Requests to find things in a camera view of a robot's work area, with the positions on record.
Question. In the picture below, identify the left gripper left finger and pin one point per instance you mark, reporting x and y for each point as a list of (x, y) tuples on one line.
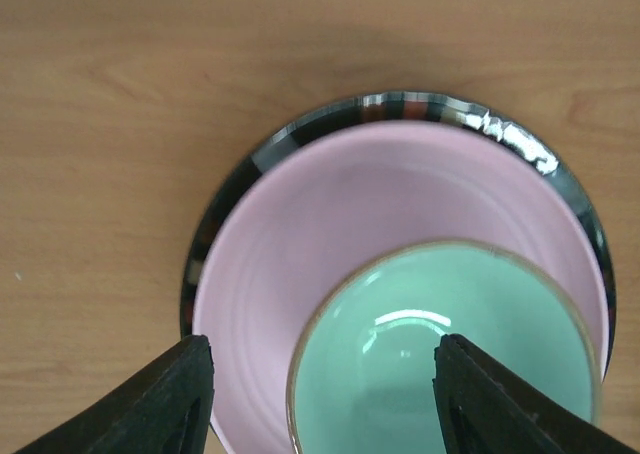
[(163, 408)]

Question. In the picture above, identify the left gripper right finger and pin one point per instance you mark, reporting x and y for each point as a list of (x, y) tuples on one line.
[(483, 407)]

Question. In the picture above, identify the teal ceramic bowl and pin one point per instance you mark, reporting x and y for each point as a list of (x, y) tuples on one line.
[(361, 375)]

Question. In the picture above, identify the pink plate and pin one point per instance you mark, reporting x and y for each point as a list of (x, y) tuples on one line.
[(340, 203)]

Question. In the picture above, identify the dark striped plate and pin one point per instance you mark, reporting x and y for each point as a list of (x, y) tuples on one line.
[(395, 105)]

